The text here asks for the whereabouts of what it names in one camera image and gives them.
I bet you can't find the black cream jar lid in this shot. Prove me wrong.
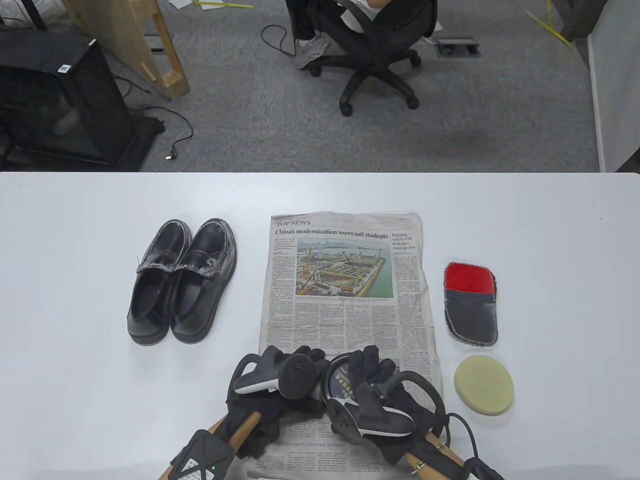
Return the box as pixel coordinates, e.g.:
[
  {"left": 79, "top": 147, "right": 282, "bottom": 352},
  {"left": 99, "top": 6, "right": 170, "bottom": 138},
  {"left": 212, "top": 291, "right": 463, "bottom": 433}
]
[{"left": 320, "top": 352, "right": 366, "bottom": 407}]

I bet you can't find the person's right hand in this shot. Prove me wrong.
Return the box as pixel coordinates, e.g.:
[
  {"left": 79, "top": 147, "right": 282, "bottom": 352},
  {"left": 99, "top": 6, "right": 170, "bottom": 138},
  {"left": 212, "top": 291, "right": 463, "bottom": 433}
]
[{"left": 345, "top": 345, "right": 448, "bottom": 467}]

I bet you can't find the thin gold bracelet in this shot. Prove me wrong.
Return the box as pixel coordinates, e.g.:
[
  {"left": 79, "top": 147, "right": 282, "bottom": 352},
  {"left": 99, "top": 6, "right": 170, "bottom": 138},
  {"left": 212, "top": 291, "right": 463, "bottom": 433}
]
[{"left": 410, "top": 440, "right": 448, "bottom": 476}]

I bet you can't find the black right wrist camera module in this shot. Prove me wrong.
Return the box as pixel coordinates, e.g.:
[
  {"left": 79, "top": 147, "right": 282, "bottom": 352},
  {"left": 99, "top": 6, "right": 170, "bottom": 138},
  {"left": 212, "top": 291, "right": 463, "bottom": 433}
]
[{"left": 460, "top": 459, "right": 506, "bottom": 480}]

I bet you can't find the black white right hand controller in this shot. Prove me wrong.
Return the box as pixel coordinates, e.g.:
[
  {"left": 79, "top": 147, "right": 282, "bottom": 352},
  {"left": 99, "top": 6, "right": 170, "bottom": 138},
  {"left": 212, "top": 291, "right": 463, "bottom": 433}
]
[{"left": 326, "top": 370, "right": 447, "bottom": 446}]

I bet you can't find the person's left hand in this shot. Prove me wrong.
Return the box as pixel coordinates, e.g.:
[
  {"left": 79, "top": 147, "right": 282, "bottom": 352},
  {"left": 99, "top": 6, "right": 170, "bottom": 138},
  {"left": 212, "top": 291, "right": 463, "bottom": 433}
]
[{"left": 225, "top": 345, "right": 328, "bottom": 461}]

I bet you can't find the thin black floor cable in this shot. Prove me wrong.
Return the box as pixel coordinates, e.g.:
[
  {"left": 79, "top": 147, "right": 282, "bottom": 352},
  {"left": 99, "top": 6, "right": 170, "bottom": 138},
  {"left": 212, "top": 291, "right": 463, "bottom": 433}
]
[{"left": 261, "top": 23, "right": 301, "bottom": 57}]

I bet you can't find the black mesh cabinet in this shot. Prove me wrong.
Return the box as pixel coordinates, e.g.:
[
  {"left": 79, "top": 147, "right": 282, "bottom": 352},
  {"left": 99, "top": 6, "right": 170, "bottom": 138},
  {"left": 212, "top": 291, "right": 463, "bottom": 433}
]
[{"left": 0, "top": 25, "right": 166, "bottom": 172}]

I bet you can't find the black white left hand controller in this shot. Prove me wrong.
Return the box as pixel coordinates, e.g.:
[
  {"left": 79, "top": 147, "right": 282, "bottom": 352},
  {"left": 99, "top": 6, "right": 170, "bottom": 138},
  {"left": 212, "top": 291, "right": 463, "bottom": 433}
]
[{"left": 230, "top": 354, "right": 318, "bottom": 400}]

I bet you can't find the black white hand controller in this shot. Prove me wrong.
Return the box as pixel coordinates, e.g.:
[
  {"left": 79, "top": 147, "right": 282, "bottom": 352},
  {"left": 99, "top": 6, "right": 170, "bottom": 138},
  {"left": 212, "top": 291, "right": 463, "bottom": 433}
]
[
  {"left": 230, "top": 354, "right": 318, "bottom": 400},
  {"left": 326, "top": 370, "right": 447, "bottom": 446}
]

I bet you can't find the white partition panel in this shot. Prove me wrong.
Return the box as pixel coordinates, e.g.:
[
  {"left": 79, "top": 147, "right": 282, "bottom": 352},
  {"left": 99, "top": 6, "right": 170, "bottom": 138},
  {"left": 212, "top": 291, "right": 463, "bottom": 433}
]
[{"left": 587, "top": 0, "right": 640, "bottom": 173}]

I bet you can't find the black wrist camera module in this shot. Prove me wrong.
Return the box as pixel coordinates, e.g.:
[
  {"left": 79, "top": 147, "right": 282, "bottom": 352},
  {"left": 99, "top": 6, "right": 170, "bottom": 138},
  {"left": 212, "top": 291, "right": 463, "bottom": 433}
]
[
  {"left": 460, "top": 459, "right": 506, "bottom": 480},
  {"left": 168, "top": 429, "right": 237, "bottom": 480}
]

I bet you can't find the yellow floor tape strip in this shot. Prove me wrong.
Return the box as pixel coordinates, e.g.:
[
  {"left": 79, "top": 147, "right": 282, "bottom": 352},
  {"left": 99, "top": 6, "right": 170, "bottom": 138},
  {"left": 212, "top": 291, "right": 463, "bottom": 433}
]
[{"left": 520, "top": 0, "right": 573, "bottom": 47}]

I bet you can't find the black left wrist camera module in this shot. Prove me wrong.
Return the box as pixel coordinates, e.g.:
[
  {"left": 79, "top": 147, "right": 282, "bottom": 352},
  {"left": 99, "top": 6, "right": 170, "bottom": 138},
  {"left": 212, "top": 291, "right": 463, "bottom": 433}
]
[{"left": 168, "top": 429, "right": 237, "bottom": 480}]

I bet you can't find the printed newspaper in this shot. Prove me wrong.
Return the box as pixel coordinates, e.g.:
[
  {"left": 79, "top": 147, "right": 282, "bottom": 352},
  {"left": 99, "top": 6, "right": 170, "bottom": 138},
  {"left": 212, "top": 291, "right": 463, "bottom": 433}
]
[{"left": 227, "top": 212, "right": 448, "bottom": 480}]

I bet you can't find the red and grey polishing mitt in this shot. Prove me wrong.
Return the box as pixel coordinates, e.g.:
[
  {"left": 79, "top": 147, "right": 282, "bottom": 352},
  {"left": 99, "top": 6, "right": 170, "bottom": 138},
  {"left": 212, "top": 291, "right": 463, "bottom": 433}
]
[{"left": 443, "top": 261, "right": 500, "bottom": 348}]

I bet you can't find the round yellow polishing sponge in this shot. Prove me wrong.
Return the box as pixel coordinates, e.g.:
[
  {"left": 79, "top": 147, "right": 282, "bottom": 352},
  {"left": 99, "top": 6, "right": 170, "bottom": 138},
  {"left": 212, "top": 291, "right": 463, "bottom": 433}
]
[{"left": 453, "top": 355, "right": 516, "bottom": 416}]

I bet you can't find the black wrist module cable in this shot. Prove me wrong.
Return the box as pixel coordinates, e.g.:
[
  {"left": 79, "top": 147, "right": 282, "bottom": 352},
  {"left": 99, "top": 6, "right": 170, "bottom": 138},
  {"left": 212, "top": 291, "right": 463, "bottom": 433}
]
[{"left": 445, "top": 412, "right": 478, "bottom": 461}]

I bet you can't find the light wooden frame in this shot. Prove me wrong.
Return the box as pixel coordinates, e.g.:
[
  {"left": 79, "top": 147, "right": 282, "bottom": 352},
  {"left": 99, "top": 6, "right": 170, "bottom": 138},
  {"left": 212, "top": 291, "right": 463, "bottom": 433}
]
[{"left": 62, "top": 0, "right": 191, "bottom": 101}]

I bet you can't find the black cable with plug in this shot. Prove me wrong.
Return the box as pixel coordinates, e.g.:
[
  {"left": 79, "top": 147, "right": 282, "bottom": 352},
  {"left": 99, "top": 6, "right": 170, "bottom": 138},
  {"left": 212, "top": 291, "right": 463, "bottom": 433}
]
[{"left": 112, "top": 75, "right": 195, "bottom": 162}]

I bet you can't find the black leather loafer shoe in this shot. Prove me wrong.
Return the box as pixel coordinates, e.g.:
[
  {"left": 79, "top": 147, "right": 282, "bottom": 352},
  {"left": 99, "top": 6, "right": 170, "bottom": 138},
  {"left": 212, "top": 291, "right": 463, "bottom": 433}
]
[
  {"left": 127, "top": 219, "right": 193, "bottom": 347},
  {"left": 170, "top": 218, "right": 237, "bottom": 344}
]

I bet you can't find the grey floor outlet box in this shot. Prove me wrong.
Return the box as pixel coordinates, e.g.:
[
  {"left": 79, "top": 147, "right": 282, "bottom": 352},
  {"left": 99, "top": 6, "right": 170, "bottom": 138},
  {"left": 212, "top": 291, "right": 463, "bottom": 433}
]
[{"left": 434, "top": 36, "right": 481, "bottom": 57}]

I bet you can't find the black swivel office chair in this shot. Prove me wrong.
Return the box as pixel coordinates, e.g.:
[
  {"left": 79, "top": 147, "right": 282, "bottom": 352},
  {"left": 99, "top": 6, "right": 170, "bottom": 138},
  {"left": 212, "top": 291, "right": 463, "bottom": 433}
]
[{"left": 308, "top": 0, "right": 438, "bottom": 117}]

